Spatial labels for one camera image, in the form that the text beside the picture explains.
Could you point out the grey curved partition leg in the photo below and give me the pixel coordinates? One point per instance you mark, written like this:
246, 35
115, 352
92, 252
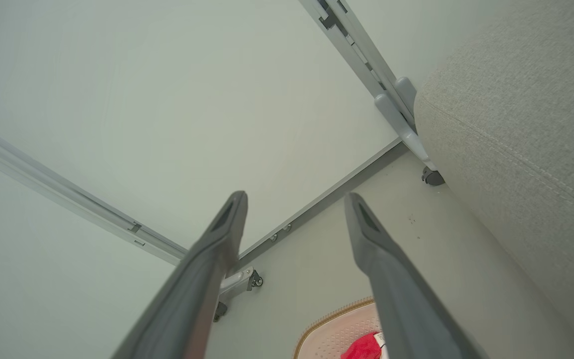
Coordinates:
234, 284

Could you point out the grey partition leg with caster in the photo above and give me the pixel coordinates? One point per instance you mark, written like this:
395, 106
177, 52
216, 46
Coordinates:
401, 127

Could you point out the beige perforated laundry basket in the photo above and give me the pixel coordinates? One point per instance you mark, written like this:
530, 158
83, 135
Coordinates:
324, 334

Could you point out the black and silver caster wheel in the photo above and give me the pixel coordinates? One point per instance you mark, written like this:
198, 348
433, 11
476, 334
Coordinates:
220, 311
256, 280

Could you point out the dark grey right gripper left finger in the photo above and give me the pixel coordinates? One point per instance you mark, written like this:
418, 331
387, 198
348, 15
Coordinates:
192, 289

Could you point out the red and white striped garment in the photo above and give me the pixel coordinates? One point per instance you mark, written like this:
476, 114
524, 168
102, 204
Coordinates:
361, 349

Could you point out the white partition panel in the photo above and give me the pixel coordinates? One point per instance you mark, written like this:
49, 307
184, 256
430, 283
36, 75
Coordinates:
43, 274
192, 99
416, 30

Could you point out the grey partition post with slots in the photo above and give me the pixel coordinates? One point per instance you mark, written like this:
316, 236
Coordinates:
352, 40

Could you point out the grey fabric sofa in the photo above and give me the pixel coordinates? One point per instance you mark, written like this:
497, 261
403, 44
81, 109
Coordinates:
516, 149

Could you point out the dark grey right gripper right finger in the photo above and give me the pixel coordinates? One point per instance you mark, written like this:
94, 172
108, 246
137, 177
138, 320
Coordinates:
396, 299

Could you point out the grey partition post with holes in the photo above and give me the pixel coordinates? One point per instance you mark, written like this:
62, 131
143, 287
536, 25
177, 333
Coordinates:
68, 192

